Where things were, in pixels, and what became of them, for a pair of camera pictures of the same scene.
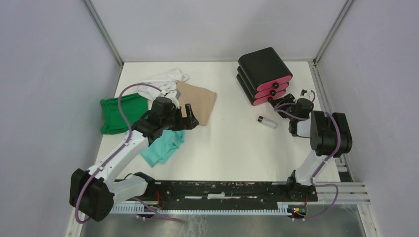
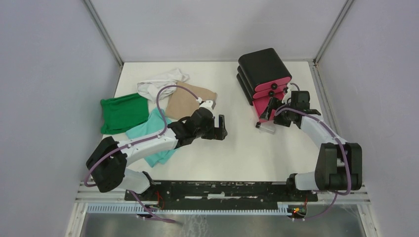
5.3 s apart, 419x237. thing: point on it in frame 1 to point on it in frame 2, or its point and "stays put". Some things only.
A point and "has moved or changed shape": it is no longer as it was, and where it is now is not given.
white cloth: (165, 80) stays put
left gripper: (190, 121) to (217, 133)
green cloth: (133, 107) stays put
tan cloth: (202, 100) stays put
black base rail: (234, 191) stays put
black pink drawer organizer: (263, 74) has moved or changed shape
